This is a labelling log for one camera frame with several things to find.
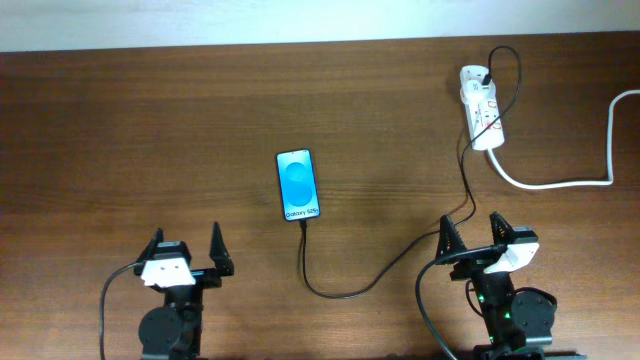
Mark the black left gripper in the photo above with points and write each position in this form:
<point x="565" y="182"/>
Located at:
<point x="209" y="277"/>

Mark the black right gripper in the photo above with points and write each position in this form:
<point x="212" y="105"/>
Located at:
<point x="471" y="264"/>

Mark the blue Galaxy smartphone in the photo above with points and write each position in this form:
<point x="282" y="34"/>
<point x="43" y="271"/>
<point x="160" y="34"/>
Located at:
<point x="297" y="185"/>

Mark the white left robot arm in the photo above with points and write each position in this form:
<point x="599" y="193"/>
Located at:
<point x="173" y="330"/>

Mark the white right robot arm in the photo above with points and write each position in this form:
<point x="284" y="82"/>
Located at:
<point x="518" y="320"/>

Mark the white charger plug adapter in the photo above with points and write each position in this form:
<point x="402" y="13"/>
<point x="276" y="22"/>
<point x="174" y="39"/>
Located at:
<point x="475" y="91"/>

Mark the white power strip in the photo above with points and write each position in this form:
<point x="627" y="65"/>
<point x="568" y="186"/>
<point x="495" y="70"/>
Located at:
<point x="482" y="118"/>

